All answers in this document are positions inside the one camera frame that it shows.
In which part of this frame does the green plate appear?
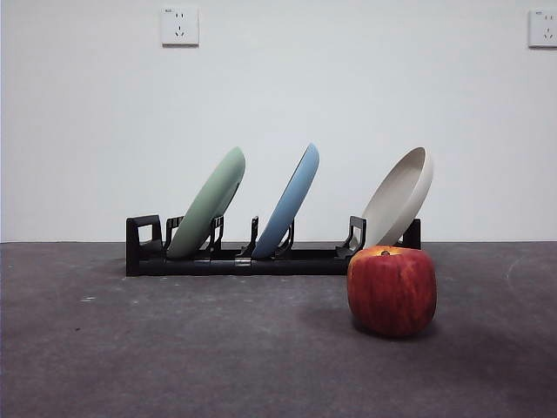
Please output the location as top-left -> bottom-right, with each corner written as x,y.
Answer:
166,145 -> 246,259

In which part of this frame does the beige plate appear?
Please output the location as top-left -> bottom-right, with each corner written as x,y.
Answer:
360,145 -> 435,250

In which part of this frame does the blue plate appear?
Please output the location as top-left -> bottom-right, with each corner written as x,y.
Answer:
252,142 -> 320,259

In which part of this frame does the white wall socket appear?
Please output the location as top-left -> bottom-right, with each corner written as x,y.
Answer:
527,8 -> 557,50
161,5 -> 201,48

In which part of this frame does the black plate rack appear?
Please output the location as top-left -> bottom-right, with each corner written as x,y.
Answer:
125,213 -> 422,277

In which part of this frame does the red apple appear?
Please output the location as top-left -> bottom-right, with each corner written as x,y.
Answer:
346,244 -> 438,338

